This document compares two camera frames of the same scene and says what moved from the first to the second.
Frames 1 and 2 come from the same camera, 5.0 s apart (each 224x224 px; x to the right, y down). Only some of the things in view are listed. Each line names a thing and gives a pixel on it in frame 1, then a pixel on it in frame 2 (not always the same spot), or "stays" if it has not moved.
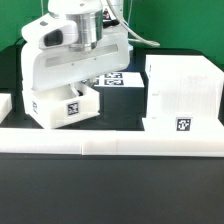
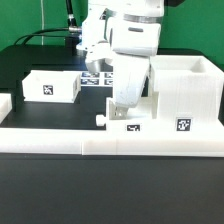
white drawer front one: [62, 104] → [142, 117]
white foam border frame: [105, 142] stays
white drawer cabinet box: [182, 93] stays
